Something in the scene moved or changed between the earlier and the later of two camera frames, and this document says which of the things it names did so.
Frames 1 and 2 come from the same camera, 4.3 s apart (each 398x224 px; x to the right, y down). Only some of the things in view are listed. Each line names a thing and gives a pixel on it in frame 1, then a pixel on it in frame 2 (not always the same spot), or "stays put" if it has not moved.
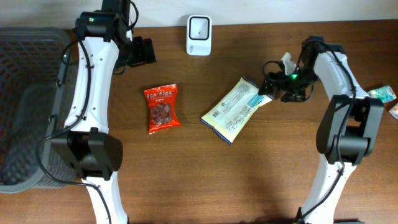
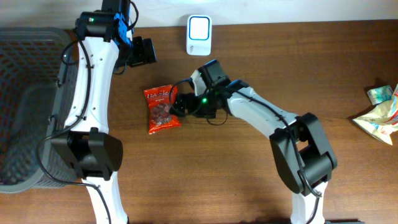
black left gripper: (145, 51) stays put
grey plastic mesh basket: (39, 88) stays put
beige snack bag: (229, 114) to (382, 122)
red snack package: (162, 107) stays put
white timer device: (199, 35) stays put
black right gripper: (272, 82) to (182, 98)
